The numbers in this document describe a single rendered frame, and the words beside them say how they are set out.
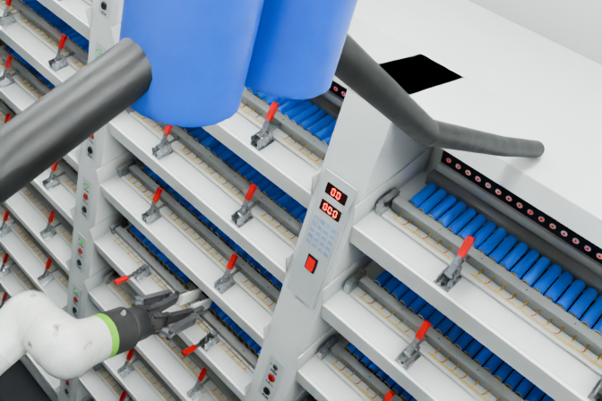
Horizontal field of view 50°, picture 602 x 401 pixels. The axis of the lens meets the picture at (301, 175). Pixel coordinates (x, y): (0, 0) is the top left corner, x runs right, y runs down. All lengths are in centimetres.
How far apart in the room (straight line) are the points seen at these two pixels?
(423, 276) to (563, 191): 27
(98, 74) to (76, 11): 137
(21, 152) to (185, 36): 8
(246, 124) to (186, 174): 23
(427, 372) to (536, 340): 22
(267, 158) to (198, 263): 39
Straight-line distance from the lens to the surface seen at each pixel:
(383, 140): 103
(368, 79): 44
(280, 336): 135
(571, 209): 92
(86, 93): 29
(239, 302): 145
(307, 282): 123
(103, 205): 177
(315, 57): 35
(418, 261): 109
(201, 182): 142
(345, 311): 123
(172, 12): 28
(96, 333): 135
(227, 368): 157
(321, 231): 116
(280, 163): 121
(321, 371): 137
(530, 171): 94
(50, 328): 135
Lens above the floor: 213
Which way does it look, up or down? 32 degrees down
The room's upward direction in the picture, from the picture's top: 17 degrees clockwise
